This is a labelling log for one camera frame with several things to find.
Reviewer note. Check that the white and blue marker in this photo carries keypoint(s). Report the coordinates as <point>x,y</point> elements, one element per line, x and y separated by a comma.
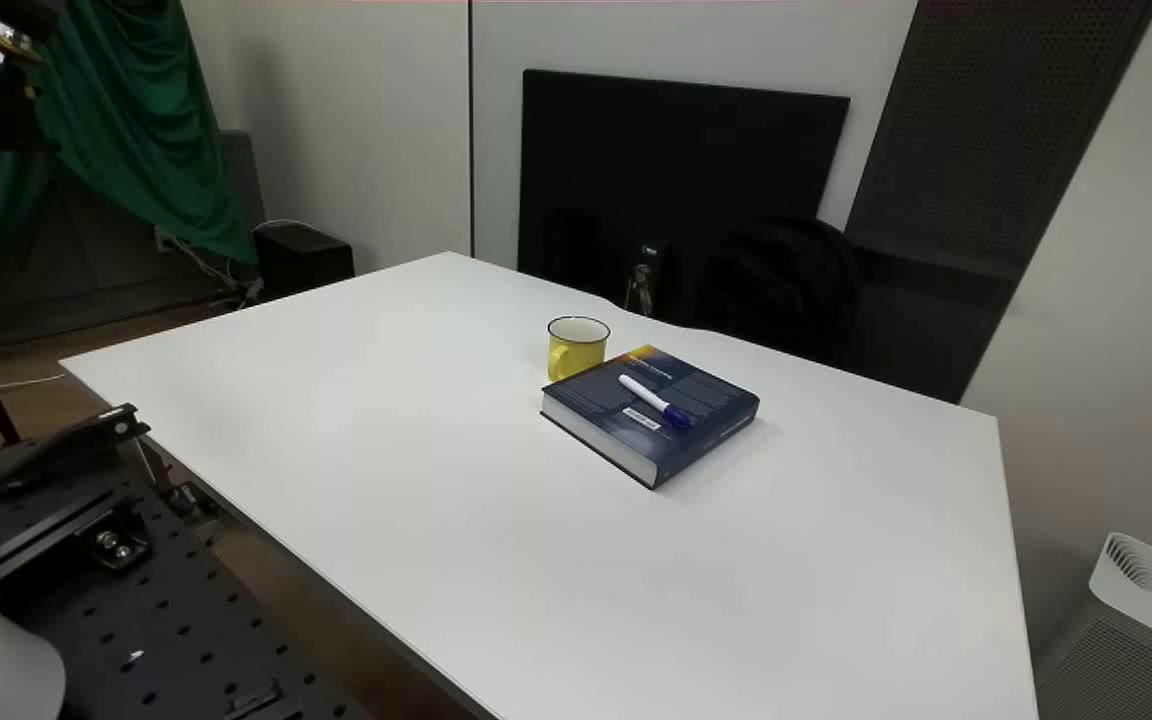
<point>669,412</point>

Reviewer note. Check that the yellow enamel cup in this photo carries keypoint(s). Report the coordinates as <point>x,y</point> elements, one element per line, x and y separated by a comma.
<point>574,347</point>

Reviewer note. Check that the dark blue hardcover book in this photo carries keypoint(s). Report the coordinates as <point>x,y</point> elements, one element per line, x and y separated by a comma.
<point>629,432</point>

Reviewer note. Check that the large black panel board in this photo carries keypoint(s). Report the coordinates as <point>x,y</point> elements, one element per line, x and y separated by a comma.
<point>612,167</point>

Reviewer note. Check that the small black speaker box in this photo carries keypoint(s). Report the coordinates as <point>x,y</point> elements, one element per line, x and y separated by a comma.
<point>299,257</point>

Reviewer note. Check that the black table clamp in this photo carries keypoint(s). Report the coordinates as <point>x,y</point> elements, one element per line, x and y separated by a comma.
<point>105,429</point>

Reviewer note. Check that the black perforated breadboard plate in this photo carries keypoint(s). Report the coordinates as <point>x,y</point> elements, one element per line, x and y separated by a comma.
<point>141,615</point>

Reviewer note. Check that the green hanging curtain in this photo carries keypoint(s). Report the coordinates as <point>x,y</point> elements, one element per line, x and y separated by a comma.
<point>115,99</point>

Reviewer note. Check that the dark grey wall panel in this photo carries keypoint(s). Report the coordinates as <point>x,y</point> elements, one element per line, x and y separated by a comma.
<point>981,134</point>

